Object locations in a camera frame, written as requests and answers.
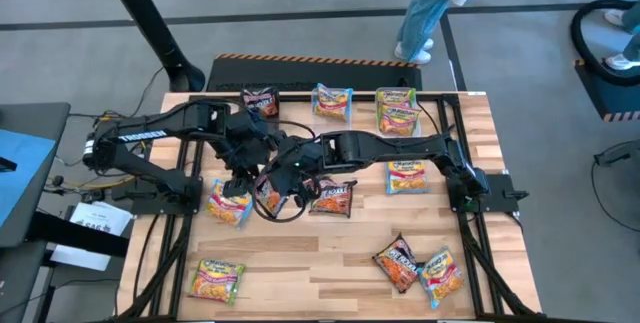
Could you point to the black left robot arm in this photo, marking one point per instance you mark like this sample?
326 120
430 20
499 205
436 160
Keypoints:
145 135

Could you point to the blue desk mat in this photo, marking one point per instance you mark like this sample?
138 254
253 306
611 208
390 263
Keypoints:
25 173

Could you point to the black camera pole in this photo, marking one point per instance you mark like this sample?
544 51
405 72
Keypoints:
145 18

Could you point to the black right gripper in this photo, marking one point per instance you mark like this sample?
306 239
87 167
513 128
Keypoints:
297 160

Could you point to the dark translucent plastic bin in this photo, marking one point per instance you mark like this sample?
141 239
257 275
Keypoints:
242 100

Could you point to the lime chili shrimp ramen packet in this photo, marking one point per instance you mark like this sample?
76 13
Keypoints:
396 97
216 281
399 120

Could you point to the black metal table frame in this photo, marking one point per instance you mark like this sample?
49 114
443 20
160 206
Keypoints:
295 97

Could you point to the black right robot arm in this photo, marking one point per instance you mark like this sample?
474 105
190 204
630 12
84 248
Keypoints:
400 148

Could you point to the blue beef ramen packet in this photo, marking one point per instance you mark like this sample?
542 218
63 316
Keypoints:
331 103
406 177
441 277
229 204

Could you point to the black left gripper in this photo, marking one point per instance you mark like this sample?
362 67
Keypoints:
242 155

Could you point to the dark grey desk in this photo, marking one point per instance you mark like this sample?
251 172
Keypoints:
50 118

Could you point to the black striped floor mat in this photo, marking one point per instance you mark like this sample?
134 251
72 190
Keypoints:
615 103
300 75

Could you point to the clear plastic bin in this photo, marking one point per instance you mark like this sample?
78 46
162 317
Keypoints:
419 133
312 90

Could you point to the person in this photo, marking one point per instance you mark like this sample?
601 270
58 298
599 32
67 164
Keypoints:
631 38
425 8

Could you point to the grey chair base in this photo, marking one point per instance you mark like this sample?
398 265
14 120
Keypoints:
617 153

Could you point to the white paper sheet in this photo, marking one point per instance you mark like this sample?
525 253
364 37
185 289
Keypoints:
80 260
100 215

